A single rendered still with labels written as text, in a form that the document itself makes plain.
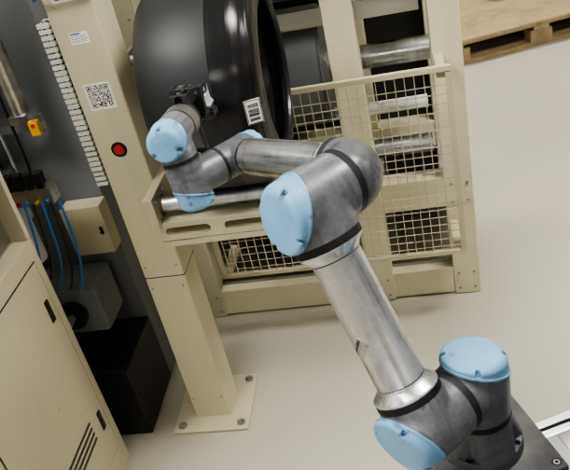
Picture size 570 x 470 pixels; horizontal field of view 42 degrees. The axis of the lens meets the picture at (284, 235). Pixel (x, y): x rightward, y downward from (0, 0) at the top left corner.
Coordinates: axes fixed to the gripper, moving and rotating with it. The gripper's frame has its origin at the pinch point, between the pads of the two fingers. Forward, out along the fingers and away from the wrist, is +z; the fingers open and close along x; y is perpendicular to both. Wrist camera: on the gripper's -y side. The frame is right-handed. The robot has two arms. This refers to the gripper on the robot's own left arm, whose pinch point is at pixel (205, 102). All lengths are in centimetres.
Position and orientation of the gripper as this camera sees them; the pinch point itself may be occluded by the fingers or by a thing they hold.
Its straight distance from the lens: 175.3
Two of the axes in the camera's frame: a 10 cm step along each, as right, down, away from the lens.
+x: -9.8, 1.1, 1.8
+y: -1.8, -8.9, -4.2
